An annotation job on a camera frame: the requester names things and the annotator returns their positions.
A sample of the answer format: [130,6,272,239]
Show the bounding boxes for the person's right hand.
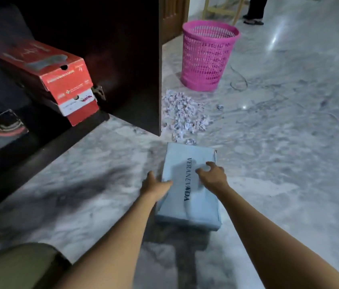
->
[195,161,230,196]

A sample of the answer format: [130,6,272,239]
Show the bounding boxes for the person's left hand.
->
[140,171,174,204]

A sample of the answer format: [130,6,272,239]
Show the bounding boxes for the light blue shoe box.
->
[154,142,223,232]

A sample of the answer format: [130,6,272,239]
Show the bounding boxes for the pile of paper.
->
[161,89,225,145]

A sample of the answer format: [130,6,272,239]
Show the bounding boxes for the white Skechers Arch box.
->
[26,88,100,127]

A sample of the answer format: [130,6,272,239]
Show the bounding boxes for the dark wooden cabinet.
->
[0,0,110,220]

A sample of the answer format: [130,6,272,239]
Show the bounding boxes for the dark wooden cabinet door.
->
[16,0,161,136]

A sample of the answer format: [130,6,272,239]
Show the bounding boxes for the orange-red shoe box sneaker print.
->
[0,39,93,106]

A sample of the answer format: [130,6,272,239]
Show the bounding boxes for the black patterned shoe box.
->
[0,109,29,161]

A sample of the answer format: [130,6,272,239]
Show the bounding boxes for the person's right forearm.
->
[217,185,339,289]

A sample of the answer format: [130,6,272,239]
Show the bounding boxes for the person's left forearm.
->
[55,192,158,289]

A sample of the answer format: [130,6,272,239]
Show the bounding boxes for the silver metal cabinet hinge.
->
[92,85,107,102]

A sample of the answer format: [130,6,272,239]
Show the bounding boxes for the person's dark trousers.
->
[0,243,339,289]

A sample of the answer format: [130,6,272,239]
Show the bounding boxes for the pink plastic waste basket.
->
[180,20,241,93]

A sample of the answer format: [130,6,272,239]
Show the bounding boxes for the brown wooden room door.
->
[159,0,191,45]

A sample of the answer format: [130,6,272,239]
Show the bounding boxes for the light wooden rack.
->
[202,0,247,26]

